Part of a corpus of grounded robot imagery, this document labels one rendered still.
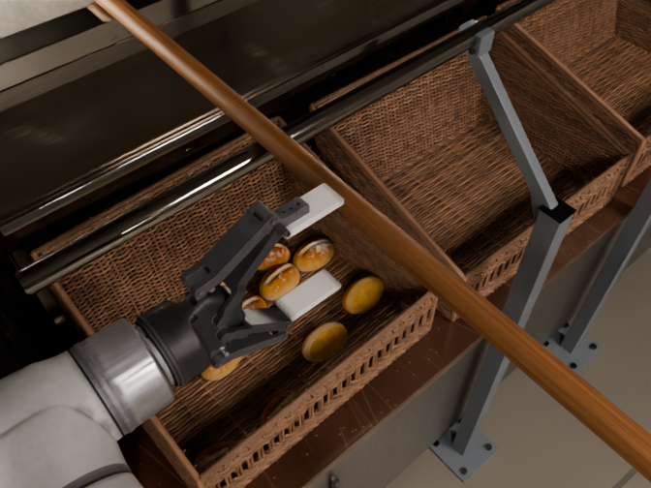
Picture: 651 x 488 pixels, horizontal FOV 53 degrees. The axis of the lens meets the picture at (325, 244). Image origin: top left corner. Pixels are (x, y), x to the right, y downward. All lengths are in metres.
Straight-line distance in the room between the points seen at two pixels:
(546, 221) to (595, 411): 0.54
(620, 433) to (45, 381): 0.47
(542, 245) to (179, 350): 0.71
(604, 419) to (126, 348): 0.40
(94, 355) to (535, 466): 1.50
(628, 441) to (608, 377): 1.51
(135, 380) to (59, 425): 0.07
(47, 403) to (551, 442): 1.58
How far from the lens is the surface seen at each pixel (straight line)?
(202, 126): 1.21
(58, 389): 0.57
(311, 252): 1.38
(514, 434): 1.94
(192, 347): 0.59
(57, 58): 1.07
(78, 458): 0.55
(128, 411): 0.58
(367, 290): 1.32
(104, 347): 0.58
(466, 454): 1.88
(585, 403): 0.61
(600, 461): 1.98
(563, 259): 1.54
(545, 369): 0.62
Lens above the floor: 1.72
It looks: 50 degrees down
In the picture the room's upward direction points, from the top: straight up
